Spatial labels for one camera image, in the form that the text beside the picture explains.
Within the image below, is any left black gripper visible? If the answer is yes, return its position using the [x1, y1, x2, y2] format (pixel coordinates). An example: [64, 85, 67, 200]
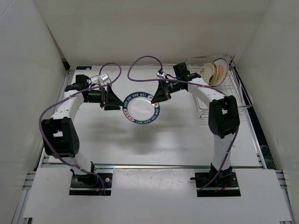
[85, 83, 124, 111]

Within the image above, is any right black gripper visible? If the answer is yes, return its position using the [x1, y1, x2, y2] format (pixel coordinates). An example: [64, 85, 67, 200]
[151, 78, 180, 104]

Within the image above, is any dark blue rimmed plate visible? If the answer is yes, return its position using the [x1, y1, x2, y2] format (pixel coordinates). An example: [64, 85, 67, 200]
[122, 91, 160, 125]

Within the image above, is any cream plate black spot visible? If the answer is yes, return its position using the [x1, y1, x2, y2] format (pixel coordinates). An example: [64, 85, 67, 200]
[200, 63, 214, 84]

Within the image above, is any orange sunburst plate green rim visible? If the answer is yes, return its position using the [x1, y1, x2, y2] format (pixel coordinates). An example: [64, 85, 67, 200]
[212, 58, 229, 87]

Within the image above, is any cream plate floral print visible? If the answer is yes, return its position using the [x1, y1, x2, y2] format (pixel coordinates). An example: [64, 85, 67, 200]
[209, 63, 218, 86]

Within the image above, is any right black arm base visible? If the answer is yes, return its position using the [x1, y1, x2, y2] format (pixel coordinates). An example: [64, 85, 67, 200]
[190, 172, 241, 197]

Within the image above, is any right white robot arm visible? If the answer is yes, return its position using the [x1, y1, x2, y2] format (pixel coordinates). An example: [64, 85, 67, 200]
[151, 63, 240, 187]

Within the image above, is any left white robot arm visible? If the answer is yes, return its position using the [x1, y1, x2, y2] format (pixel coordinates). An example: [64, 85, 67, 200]
[40, 74, 123, 187]

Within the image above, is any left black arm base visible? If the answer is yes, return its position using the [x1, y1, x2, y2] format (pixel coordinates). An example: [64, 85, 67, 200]
[69, 169, 113, 196]

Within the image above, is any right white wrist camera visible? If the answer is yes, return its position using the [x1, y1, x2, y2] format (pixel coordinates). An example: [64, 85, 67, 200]
[157, 69, 166, 79]

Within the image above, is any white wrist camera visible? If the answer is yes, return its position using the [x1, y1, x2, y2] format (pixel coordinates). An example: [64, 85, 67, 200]
[98, 73, 109, 83]
[157, 69, 166, 79]

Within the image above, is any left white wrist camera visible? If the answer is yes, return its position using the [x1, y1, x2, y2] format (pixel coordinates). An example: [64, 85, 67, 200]
[98, 73, 109, 83]

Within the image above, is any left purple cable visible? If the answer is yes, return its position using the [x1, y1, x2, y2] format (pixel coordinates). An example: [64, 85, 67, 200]
[38, 62, 122, 196]

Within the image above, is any purple cable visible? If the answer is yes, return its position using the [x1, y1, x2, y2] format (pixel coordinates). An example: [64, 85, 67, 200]
[38, 62, 122, 196]
[128, 55, 239, 192]

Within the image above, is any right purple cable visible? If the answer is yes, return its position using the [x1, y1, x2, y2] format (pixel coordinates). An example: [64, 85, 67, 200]
[128, 55, 239, 192]

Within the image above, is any metal rail bar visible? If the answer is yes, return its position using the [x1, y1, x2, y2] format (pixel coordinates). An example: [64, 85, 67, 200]
[41, 163, 262, 169]

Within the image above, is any metal wire dish rack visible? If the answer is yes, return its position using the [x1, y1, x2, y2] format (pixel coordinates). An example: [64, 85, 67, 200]
[185, 54, 252, 114]

